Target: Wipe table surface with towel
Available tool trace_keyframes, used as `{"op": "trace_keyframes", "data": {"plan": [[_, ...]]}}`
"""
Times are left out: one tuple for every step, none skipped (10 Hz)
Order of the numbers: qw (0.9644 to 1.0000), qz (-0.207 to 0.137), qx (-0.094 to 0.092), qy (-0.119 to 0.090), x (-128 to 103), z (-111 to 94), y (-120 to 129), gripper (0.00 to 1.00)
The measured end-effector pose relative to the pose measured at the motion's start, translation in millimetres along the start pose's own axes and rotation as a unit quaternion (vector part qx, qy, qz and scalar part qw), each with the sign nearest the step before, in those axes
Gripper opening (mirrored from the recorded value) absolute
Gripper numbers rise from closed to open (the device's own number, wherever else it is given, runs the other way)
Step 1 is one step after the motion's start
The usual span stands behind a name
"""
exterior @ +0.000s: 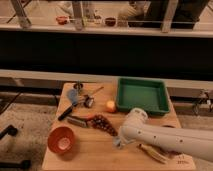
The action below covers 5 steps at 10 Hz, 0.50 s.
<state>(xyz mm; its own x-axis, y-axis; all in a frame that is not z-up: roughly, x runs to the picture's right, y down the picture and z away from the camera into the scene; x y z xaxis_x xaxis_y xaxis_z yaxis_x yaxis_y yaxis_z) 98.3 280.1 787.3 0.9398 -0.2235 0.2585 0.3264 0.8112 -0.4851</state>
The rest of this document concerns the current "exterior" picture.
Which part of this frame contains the person in dark clothes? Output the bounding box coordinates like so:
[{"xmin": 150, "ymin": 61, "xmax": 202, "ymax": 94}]
[{"xmin": 118, "ymin": 0, "xmax": 211, "ymax": 28}]

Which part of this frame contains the orange bowl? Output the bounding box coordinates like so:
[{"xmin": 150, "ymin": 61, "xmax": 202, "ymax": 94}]
[{"xmin": 47, "ymin": 126, "xmax": 75, "ymax": 155}]

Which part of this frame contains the orange ball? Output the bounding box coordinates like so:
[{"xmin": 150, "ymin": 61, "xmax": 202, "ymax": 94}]
[{"xmin": 106, "ymin": 101, "xmax": 116, "ymax": 113}]

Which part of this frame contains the green plastic tray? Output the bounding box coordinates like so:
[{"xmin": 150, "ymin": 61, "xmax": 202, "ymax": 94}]
[{"xmin": 116, "ymin": 78, "xmax": 170, "ymax": 116}]

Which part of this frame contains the small metal measuring cup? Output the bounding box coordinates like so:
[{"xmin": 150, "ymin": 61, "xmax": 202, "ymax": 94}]
[{"xmin": 84, "ymin": 96, "xmax": 94, "ymax": 108}]

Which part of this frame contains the dark red grape bunch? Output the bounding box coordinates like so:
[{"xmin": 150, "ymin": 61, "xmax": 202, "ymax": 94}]
[{"xmin": 91, "ymin": 115, "xmax": 117, "ymax": 136}]

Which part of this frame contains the metal fixture at right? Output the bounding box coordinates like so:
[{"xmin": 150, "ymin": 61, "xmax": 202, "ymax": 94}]
[{"xmin": 193, "ymin": 90, "xmax": 213, "ymax": 115}]

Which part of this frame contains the wooden handled utensil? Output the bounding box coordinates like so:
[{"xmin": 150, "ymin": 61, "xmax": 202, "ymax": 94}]
[{"xmin": 89, "ymin": 86, "xmax": 104, "ymax": 96}]

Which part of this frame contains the black floor clamp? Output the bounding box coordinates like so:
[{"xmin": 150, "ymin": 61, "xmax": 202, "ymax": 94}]
[{"xmin": 0, "ymin": 125, "xmax": 18, "ymax": 140}]

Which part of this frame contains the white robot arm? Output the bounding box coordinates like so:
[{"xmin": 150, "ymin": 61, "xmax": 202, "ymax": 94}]
[{"xmin": 115, "ymin": 108, "xmax": 213, "ymax": 162}]

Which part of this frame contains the black handled blue spatula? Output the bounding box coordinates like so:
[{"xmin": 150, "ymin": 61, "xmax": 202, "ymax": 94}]
[{"xmin": 58, "ymin": 89, "xmax": 78, "ymax": 121}]

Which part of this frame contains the dark red background bowl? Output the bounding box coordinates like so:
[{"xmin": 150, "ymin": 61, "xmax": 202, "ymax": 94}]
[{"xmin": 105, "ymin": 17, "xmax": 116, "ymax": 27}]

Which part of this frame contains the yellow banana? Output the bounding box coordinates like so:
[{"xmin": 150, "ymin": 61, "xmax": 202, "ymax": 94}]
[{"xmin": 139, "ymin": 144, "xmax": 168, "ymax": 164}]

